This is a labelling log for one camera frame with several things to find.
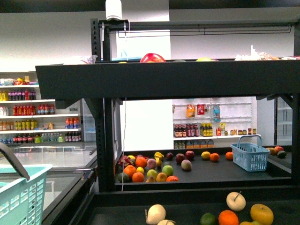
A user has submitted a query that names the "white pear left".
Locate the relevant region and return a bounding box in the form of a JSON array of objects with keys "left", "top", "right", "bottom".
[{"left": 145, "top": 204, "right": 166, "bottom": 225}]

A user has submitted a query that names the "grey basket handle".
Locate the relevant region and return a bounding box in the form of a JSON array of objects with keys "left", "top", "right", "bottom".
[{"left": 0, "top": 143, "right": 30, "bottom": 180}]

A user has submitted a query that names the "white condiment shelf unit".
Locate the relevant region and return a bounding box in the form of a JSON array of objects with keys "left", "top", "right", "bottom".
[{"left": 172, "top": 97, "right": 257, "bottom": 149}]

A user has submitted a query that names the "green lime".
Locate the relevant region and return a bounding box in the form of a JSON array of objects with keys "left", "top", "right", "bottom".
[{"left": 199, "top": 213, "right": 218, "bottom": 225}]

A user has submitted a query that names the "light teal plastic basket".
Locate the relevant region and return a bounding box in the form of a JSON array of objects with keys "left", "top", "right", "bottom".
[{"left": 0, "top": 164, "right": 53, "bottom": 225}]

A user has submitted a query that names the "white drinks shelf unit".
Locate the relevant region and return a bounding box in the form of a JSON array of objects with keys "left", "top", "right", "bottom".
[{"left": 0, "top": 72, "right": 82, "bottom": 144}]

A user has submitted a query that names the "yellow-orange round pear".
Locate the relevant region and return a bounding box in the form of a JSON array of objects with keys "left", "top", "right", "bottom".
[{"left": 250, "top": 203, "right": 274, "bottom": 225}]

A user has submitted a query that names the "red apple on top shelf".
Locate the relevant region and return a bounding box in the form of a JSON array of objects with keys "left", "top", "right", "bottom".
[{"left": 140, "top": 53, "right": 166, "bottom": 63}]

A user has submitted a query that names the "small blue shopping basket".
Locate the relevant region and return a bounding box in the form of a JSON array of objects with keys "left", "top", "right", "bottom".
[{"left": 230, "top": 135, "right": 270, "bottom": 172}]

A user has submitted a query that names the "orange tangerine near front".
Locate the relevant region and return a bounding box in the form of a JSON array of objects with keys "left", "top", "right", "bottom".
[{"left": 218, "top": 210, "right": 239, "bottom": 225}]

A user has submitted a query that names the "black metal shelf rack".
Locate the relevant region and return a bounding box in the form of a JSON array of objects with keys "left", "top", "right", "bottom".
[{"left": 36, "top": 22, "right": 300, "bottom": 225}]

